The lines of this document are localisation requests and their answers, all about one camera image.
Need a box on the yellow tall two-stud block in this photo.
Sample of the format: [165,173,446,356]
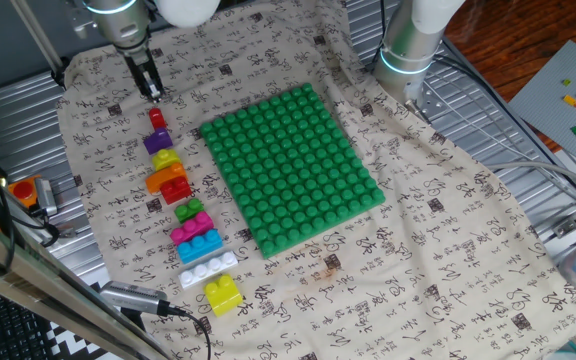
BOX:
[203,273,245,318]

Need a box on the red two-stud block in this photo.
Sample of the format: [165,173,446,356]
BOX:
[159,175,193,206]

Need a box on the green studded baseplate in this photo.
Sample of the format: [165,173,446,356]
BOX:
[199,82,387,260]

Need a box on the grey small-stud baseplate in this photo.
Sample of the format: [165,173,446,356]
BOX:
[508,39,576,166]

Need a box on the lime one-stud block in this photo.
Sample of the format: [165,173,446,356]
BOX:
[151,148,182,172]

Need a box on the grey cable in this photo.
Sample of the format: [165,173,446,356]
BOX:
[435,54,576,197]

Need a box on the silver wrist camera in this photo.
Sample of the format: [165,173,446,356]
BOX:
[65,0,95,40]

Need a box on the white four-stud block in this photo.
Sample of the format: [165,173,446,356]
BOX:
[177,250,239,290]

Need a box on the orange long one-stud block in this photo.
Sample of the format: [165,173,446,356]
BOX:
[144,162,189,195]

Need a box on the black base cable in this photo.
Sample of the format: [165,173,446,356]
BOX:
[375,0,576,205]

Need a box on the silver camera on stand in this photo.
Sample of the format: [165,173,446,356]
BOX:
[98,279,172,317]

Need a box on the magenta three-stud block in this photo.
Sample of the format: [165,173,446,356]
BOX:
[169,210,215,246]

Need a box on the blue three-stud block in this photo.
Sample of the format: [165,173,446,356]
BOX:
[175,228,224,265]

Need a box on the black white patterned mat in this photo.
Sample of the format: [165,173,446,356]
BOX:
[42,319,117,360]

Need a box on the grey tripod rod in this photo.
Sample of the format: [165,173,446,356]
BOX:
[10,0,69,76]

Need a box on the aluminium frame bar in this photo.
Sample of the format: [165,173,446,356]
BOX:
[0,207,169,360]

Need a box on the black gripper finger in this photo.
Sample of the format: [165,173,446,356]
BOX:
[135,73,153,100]
[146,74,165,103]

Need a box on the black camera cable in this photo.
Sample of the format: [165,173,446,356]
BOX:
[165,304,213,360]

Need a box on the black keyboard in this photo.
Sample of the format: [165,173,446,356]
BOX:
[0,282,52,360]

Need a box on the orange emergency stop button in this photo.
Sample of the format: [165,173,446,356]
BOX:
[6,174,44,210]

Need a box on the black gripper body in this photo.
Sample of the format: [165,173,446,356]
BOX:
[119,47,157,85]

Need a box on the silver ribbed camera box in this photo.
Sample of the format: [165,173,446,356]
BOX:
[33,177,59,217]

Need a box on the small red one-stud block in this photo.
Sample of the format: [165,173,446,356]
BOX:
[147,107,168,131]

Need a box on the green two-stud block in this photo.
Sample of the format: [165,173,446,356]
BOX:
[174,197,205,224]

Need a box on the purple one-stud block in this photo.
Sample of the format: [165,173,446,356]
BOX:
[142,127,174,155]

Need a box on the black cable bundle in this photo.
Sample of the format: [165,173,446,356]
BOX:
[0,164,62,277]

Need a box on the beige calligraphy print cloth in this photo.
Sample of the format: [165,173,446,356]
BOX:
[55,0,576,360]

